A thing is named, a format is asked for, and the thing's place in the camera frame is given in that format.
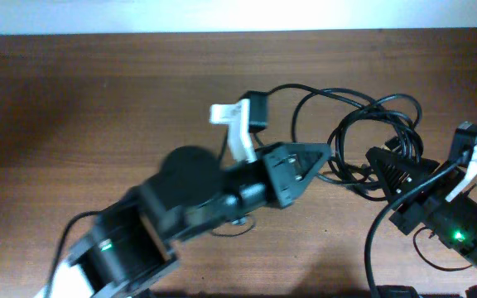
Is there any black usb cable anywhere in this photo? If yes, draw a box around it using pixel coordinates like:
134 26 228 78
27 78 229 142
267 83 424 202

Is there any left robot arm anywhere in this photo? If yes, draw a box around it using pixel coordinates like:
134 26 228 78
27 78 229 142
38 142 331 297

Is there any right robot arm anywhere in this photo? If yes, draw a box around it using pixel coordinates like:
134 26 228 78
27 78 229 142
364 147 477 297

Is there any thin black wire loop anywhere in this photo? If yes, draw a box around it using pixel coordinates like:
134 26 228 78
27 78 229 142
412 225 474 272

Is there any right camera cable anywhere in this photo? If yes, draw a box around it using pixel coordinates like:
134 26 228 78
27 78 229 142
364 153 470 298

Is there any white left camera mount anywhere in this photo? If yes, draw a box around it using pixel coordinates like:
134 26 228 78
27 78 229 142
210 99 257 163

